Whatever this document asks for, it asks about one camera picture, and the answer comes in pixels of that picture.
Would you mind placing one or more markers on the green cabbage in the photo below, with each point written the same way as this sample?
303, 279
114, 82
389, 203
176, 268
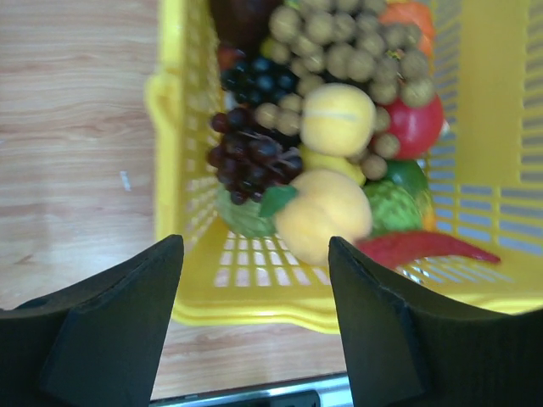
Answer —
243, 219

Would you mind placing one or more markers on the dark grape bunch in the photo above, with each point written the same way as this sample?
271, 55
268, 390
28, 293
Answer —
249, 158

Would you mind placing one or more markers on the red chili pepper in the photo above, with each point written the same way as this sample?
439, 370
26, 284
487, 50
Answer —
401, 248

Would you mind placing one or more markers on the yellow peach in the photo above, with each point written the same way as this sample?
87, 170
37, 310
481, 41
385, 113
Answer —
337, 120
327, 204

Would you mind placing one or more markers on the green custard apple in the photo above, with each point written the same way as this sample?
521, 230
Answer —
393, 208

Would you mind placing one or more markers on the upper yellow peach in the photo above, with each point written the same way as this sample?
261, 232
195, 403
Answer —
337, 120

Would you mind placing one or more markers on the red apple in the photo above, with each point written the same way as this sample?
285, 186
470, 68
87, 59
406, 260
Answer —
417, 129

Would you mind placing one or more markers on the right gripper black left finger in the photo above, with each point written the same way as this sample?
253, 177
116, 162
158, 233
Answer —
97, 342

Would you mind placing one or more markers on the brown longan bunch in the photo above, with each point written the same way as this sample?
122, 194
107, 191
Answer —
313, 43

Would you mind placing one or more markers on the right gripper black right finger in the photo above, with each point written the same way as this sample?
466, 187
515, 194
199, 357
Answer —
406, 345

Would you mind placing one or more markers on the yellow plastic basket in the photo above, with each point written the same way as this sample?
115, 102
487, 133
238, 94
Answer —
485, 174

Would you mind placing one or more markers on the lower yellow peach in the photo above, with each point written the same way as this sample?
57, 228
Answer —
327, 204

